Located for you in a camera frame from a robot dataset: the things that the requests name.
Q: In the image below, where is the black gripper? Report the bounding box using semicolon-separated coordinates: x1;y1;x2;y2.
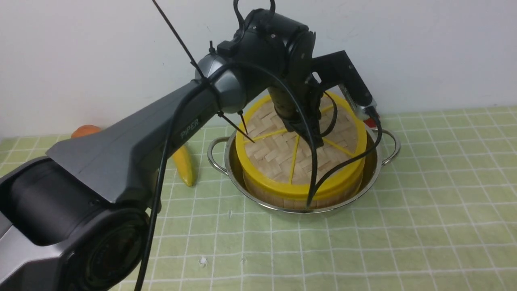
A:
267;31;324;148

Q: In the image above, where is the yellow woven bamboo steamer lid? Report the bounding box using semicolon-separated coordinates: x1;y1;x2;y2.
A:
235;92;369;200

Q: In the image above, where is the yellow rimmed bamboo steamer basket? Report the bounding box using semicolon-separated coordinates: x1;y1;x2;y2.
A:
243;172;364;211

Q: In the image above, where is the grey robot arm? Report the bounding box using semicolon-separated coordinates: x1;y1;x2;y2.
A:
1;6;315;291

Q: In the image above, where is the stainless steel pot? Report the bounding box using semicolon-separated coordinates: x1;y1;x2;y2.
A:
207;129;402;214

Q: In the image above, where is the red bell pepper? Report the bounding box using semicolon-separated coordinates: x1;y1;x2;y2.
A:
364;111;380;129

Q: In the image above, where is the yellow banana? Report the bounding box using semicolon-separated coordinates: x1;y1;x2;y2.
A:
172;145;196;187

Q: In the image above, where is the green checkered tablecloth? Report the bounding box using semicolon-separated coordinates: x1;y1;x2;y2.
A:
0;106;517;291

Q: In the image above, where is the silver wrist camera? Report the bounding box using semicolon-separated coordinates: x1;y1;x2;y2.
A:
311;51;378;121

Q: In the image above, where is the black cable tie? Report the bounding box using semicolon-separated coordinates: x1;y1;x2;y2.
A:
153;0;254;142

